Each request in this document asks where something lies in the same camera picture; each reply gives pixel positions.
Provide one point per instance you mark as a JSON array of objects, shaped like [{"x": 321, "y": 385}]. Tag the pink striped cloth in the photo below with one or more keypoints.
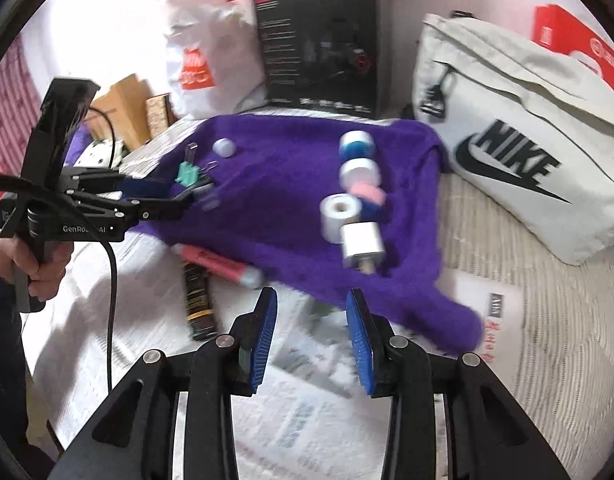
[{"x": 9, "y": 95}]

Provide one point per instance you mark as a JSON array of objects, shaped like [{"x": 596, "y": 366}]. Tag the brown cardboard box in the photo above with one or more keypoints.
[{"x": 127, "y": 110}]

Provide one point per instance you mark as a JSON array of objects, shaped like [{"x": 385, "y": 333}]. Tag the white round jar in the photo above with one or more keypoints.
[{"x": 359, "y": 172}]

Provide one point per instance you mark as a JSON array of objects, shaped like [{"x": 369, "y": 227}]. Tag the white plastic bag orange label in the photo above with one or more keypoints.
[{"x": 212, "y": 25}]

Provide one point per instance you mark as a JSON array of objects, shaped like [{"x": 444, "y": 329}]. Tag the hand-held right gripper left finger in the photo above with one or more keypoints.
[{"x": 264, "y": 340}]

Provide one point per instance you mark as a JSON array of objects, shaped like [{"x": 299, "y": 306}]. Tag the purple fuzzy cloth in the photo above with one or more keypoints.
[{"x": 287, "y": 160}]

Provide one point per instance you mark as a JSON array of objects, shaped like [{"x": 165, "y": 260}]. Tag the purple plush item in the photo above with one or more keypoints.
[{"x": 78, "y": 146}]

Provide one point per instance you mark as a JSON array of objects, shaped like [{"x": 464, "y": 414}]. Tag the red and white box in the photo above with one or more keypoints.
[{"x": 587, "y": 50}]

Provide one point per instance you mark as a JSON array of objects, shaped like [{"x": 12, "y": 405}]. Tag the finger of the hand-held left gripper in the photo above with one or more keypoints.
[
  {"x": 157, "y": 209},
  {"x": 142, "y": 188}
]

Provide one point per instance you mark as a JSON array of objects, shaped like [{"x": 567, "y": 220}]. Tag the striped bedsheet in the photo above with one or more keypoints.
[{"x": 562, "y": 335}]

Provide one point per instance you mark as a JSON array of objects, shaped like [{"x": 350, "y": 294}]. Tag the small white cap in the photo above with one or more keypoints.
[{"x": 224, "y": 147}]

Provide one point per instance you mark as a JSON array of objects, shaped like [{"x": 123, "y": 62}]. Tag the small brown patterned box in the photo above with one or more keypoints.
[{"x": 159, "y": 115}]

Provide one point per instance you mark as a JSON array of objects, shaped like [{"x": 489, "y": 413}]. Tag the white logo bag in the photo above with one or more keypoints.
[{"x": 512, "y": 85}]

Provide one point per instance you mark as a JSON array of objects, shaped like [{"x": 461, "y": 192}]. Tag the black product box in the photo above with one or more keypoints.
[{"x": 312, "y": 35}]

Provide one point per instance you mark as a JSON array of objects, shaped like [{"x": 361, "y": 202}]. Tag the green binder clip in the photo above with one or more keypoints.
[{"x": 187, "y": 175}]

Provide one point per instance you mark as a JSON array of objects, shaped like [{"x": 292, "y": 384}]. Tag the person's left forearm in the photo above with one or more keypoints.
[{"x": 4, "y": 350}]

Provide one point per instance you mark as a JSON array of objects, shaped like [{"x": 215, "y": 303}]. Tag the white tape roll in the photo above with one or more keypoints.
[{"x": 337, "y": 225}]

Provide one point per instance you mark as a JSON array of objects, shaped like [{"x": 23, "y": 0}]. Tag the person's left hand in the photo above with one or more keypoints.
[{"x": 52, "y": 272}]

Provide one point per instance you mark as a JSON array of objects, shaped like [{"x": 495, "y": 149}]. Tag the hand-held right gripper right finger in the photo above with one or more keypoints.
[{"x": 359, "y": 345}]

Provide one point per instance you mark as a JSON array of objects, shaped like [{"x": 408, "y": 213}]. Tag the white floral fabric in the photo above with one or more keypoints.
[{"x": 99, "y": 154}]

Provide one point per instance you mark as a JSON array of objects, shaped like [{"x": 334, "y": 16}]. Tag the blue and white jar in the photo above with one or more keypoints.
[{"x": 357, "y": 146}]

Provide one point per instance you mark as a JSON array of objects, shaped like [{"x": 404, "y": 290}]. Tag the white charger plug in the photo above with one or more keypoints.
[{"x": 362, "y": 242}]

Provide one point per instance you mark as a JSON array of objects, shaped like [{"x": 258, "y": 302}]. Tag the newspaper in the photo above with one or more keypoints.
[{"x": 297, "y": 420}]

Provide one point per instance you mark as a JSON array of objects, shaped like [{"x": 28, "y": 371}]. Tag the red pen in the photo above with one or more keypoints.
[{"x": 212, "y": 260}]

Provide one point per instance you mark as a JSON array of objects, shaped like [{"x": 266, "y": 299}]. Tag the pink and blue jar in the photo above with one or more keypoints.
[{"x": 369, "y": 195}]

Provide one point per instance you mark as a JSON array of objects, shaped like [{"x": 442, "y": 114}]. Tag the black tube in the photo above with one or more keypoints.
[{"x": 197, "y": 305}]

